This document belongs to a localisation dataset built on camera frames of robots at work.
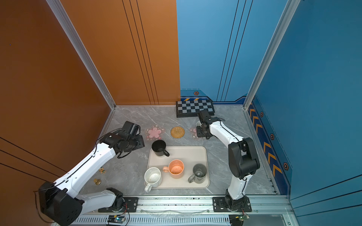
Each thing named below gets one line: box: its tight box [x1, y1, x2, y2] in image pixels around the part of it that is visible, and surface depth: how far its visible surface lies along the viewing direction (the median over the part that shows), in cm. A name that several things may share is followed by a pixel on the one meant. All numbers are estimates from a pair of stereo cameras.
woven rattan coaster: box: [170, 126, 186, 139], surface depth 105 cm
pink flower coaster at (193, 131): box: [189, 126, 199, 140], surface depth 105 cm
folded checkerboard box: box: [175, 99, 215, 118], surface depth 118 cm
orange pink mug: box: [162, 159, 185, 179], surface depth 81 cm
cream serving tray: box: [148, 145, 210, 189], surface depth 84 cm
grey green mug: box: [187, 163, 207, 184], surface depth 79 cm
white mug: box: [143, 166, 163, 193], surface depth 78 cm
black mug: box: [151, 139, 171, 157], surface depth 88 cm
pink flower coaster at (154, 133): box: [144, 124, 166, 142], surface depth 105 cm
